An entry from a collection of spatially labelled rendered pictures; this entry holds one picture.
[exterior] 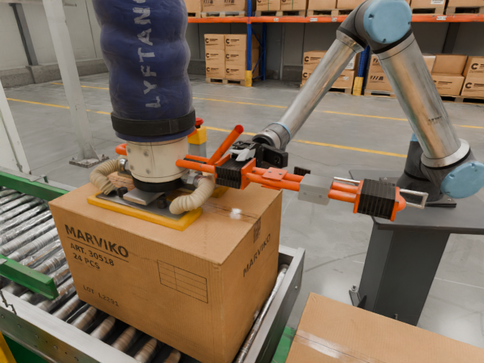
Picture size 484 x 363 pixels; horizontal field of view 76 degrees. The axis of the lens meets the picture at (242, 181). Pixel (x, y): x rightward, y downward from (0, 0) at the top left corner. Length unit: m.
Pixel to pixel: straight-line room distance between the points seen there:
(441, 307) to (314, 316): 1.16
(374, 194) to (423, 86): 0.50
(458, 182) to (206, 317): 0.93
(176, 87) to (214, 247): 0.40
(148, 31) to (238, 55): 7.84
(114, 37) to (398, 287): 1.54
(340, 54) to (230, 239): 0.73
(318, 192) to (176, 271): 0.40
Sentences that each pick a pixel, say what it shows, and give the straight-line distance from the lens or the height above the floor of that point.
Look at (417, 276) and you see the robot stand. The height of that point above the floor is 0.38.
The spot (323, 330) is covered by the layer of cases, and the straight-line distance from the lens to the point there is 1.14.
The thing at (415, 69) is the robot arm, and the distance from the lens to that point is 1.11.
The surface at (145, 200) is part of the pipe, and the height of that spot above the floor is 1.00.
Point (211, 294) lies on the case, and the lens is 0.80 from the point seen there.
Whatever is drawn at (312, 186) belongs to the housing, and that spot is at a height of 1.09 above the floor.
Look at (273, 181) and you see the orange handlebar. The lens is 0.76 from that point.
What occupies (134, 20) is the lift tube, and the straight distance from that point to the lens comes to 0.79.
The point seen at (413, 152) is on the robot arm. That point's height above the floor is 0.96.
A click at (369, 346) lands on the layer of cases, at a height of 0.54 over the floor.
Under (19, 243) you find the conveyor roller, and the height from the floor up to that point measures 0.53.
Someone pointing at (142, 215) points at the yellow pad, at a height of 0.96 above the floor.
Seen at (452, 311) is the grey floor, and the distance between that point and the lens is 2.21.
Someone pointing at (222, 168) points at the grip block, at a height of 1.10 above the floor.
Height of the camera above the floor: 1.42
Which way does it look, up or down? 27 degrees down
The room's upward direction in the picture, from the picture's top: straight up
